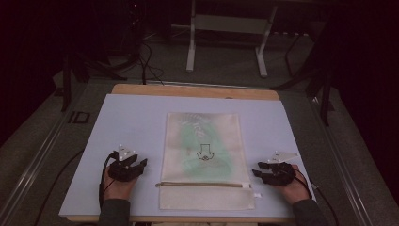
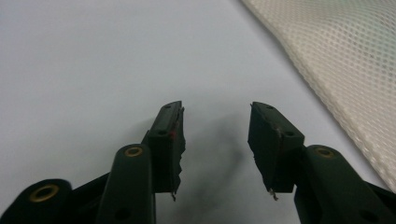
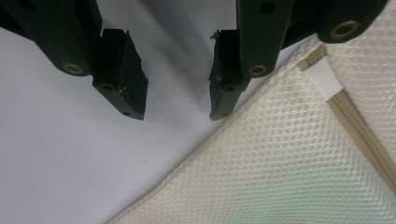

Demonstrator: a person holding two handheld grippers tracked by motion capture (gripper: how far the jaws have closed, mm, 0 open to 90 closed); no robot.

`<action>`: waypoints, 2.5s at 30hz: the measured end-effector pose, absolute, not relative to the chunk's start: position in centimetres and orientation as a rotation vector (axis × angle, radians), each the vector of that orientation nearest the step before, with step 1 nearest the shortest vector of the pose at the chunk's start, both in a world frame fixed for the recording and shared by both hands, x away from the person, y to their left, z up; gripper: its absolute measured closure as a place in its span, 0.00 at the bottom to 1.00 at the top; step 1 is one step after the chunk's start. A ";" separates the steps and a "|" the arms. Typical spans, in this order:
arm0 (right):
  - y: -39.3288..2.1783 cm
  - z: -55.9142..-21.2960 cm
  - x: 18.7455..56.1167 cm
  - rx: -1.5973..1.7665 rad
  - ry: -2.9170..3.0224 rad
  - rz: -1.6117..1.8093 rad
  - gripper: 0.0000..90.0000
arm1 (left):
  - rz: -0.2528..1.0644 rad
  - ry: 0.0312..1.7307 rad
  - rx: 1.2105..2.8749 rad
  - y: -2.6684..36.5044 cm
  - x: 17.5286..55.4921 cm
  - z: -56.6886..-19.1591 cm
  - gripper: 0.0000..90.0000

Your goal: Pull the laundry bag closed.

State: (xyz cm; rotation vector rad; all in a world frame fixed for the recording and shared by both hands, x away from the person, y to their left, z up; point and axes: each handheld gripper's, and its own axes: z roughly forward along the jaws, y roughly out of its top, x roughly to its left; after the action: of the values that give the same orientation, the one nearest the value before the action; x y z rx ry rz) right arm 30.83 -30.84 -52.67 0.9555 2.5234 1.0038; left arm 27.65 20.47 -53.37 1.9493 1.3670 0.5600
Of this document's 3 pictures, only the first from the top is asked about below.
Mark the white metal desk frame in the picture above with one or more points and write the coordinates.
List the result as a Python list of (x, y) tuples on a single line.
[(229, 25)]

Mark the green cloth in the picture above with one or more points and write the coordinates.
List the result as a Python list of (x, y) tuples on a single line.
[(207, 153)]

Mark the wooden table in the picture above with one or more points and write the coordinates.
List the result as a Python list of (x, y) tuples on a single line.
[(188, 91)]

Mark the metal floor rail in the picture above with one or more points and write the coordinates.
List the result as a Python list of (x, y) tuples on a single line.
[(345, 166), (34, 166)]

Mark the person's left hand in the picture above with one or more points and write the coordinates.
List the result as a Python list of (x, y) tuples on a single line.
[(117, 188)]

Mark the cream zip pouch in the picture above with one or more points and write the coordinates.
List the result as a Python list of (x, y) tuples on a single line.
[(205, 194)]

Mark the black metal stand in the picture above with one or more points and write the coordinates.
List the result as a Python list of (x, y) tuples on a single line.
[(75, 69), (323, 91)]

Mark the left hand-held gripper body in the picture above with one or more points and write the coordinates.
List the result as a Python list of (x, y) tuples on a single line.
[(123, 172)]

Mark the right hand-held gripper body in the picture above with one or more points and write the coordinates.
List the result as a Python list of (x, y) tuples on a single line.
[(280, 175)]

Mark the person's right hand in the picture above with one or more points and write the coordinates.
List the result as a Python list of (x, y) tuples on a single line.
[(294, 190)]

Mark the white table mat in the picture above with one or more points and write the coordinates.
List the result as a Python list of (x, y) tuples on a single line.
[(135, 125)]

